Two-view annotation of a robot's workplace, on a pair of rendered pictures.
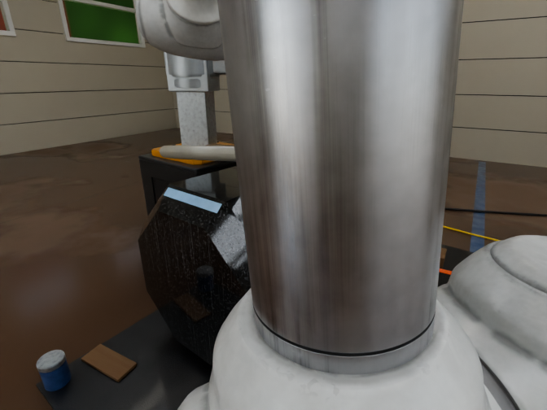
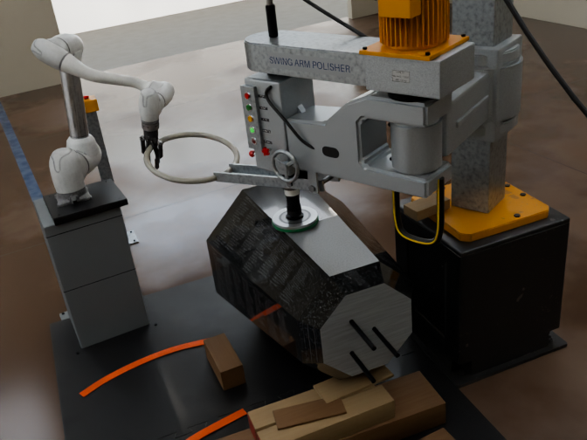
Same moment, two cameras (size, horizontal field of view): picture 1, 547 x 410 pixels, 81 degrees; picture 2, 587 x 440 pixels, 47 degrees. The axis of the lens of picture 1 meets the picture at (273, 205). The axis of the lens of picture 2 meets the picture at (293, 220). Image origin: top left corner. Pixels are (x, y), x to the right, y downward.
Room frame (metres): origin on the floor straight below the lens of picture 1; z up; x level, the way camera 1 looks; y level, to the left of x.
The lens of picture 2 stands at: (3.10, -2.38, 2.33)
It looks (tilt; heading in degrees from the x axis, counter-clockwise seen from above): 28 degrees down; 124
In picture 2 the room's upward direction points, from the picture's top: 7 degrees counter-clockwise
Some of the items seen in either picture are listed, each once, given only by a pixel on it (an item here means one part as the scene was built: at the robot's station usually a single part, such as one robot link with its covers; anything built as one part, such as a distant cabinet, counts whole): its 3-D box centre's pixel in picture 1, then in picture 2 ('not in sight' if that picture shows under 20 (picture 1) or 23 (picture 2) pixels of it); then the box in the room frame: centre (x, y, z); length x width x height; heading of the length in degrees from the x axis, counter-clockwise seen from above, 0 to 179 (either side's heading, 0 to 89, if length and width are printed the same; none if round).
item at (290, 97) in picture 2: not in sight; (298, 125); (1.60, -0.06, 1.32); 0.36 x 0.22 x 0.45; 172
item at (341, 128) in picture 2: not in sight; (355, 141); (1.90, -0.12, 1.30); 0.74 x 0.23 x 0.49; 172
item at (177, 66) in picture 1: (224, 54); (463, 99); (2.20, 0.31, 1.36); 0.74 x 0.34 x 0.25; 86
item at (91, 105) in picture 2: not in sight; (105, 173); (-0.41, 0.54, 0.54); 0.20 x 0.20 x 1.09; 53
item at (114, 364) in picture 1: (108, 361); not in sight; (1.10, 0.75, 0.02); 0.25 x 0.10 x 0.01; 63
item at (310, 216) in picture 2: not in sight; (294, 216); (1.52, -0.05, 0.85); 0.21 x 0.21 x 0.01
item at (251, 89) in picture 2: not in sight; (252, 117); (1.43, -0.15, 1.37); 0.08 x 0.03 x 0.28; 172
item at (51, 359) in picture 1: (54, 370); not in sight; (1.00, 0.93, 0.08); 0.10 x 0.10 x 0.13
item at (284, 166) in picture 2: not in sight; (290, 162); (1.62, -0.18, 1.20); 0.15 x 0.10 x 0.15; 172
